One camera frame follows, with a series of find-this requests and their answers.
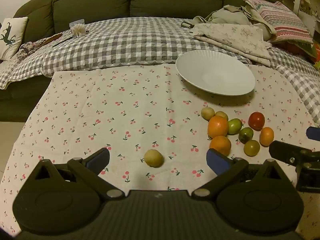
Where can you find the small mandarin orange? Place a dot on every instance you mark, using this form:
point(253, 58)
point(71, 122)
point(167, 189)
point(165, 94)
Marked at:
point(266, 136)

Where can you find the grey checkered blanket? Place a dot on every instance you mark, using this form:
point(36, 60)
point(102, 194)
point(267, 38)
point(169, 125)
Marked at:
point(130, 42)

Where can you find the dark green tomato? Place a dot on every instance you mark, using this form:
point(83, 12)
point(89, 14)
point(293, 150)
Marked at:
point(246, 135)

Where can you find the white ribbed plate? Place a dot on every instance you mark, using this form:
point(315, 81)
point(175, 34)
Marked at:
point(215, 72)

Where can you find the black plastic buckle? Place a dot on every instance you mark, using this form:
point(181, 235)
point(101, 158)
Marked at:
point(186, 24)

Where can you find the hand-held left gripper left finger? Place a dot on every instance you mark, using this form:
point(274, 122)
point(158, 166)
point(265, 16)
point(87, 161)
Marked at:
point(98, 158)

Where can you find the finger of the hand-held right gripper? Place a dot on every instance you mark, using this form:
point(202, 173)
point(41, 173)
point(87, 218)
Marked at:
point(285, 151)
point(314, 133)

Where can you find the red orange packet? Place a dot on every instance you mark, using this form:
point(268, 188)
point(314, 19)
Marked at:
point(297, 48)

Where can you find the cherry print cloth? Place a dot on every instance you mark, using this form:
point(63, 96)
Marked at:
point(112, 110)

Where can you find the olive green sofa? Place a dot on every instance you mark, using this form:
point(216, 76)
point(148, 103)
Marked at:
point(150, 0)

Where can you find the pink patterned pillow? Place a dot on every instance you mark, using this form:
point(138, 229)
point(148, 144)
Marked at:
point(280, 20)

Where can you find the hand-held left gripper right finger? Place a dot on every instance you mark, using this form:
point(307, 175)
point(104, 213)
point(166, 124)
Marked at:
point(216, 161)

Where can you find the dark floral cloth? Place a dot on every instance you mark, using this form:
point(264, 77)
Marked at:
point(28, 48)

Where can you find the beige canvas bag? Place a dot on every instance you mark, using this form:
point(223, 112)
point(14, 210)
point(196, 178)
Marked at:
point(230, 16)

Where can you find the brown wooden stick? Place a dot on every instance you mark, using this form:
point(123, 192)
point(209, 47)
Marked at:
point(53, 38)

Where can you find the small yellow fruit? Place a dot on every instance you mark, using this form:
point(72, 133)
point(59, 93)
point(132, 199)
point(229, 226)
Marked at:
point(222, 114)
point(153, 158)
point(207, 113)

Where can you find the light green fruit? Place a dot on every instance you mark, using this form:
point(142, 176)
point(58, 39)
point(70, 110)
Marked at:
point(235, 126)

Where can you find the folded floral beige cloth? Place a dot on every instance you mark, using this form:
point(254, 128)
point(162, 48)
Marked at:
point(232, 38)

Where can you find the white deer print pillow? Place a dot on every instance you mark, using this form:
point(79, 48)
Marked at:
point(11, 37)

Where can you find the yellow-green tomato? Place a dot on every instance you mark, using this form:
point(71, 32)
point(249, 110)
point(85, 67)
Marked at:
point(251, 148)

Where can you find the red tomato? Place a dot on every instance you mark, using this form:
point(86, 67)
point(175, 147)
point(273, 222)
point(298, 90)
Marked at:
point(256, 120)

